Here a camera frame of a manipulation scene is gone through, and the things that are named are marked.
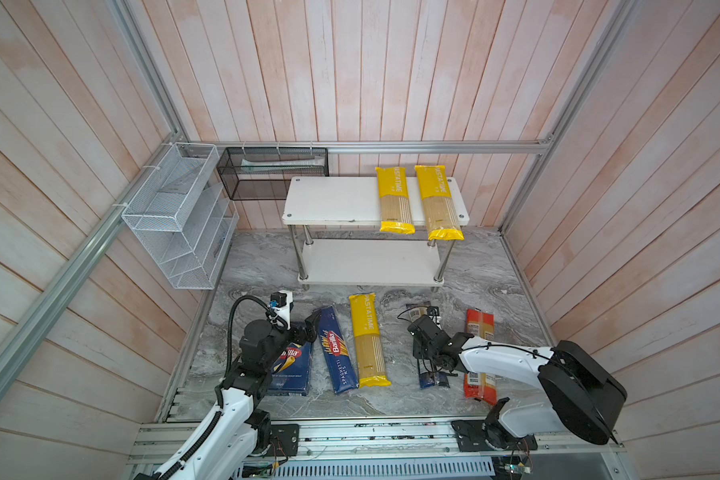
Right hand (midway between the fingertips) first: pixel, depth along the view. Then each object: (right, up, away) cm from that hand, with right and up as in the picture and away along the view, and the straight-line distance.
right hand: (422, 343), depth 91 cm
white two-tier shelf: (-21, +42, -12) cm, 48 cm away
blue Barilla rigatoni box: (-38, -5, -13) cm, 41 cm away
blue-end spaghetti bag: (-1, +9, +4) cm, 10 cm away
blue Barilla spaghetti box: (-25, -4, -9) cm, 27 cm away
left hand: (-34, +12, -11) cm, 38 cm away
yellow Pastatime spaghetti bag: (-17, -1, -5) cm, 18 cm away
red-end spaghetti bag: (+13, -8, -11) cm, 19 cm away
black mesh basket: (-53, +57, +13) cm, 79 cm away
